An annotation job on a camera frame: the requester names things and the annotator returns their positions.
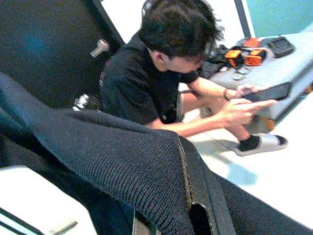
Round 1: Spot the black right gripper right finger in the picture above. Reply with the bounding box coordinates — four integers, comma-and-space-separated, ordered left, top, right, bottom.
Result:
179, 136, 237, 235

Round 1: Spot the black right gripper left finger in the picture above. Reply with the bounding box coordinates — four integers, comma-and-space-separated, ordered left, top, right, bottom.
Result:
133, 216, 159, 235

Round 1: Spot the navy knit garment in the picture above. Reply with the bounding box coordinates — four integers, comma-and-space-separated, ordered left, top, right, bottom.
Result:
0, 72, 313, 235

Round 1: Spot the black smartphone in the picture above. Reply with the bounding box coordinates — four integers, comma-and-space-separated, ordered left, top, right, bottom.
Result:
243, 82, 292, 102

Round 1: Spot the person right hand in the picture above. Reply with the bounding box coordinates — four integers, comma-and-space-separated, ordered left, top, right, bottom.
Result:
219, 99, 279, 128

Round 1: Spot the person left hand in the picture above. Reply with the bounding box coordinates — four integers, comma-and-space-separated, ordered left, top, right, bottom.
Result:
233, 83, 264, 99

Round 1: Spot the grey slipper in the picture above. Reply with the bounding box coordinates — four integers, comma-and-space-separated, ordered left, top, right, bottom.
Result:
233, 133, 289, 157

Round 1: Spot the man in black t-shirt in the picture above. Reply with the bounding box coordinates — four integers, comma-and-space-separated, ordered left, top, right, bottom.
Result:
99, 0, 289, 157

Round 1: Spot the orange black device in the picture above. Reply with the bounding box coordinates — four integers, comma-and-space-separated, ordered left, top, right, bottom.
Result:
244, 48, 268, 66
243, 37, 262, 48
224, 48, 245, 68

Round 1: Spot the grey upholstered bench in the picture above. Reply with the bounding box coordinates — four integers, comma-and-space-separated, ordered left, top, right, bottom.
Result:
209, 30, 313, 128

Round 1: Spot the black flat case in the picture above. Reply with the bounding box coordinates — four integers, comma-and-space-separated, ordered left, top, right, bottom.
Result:
267, 36, 296, 59

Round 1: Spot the black door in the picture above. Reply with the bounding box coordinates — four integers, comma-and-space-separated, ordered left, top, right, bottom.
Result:
0, 0, 125, 111

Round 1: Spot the black strap bag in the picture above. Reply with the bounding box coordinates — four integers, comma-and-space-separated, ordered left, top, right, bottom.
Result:
199, 44, 233, 79

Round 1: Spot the silver door handle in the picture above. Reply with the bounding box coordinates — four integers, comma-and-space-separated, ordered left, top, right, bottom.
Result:
89, 38, 111, 59

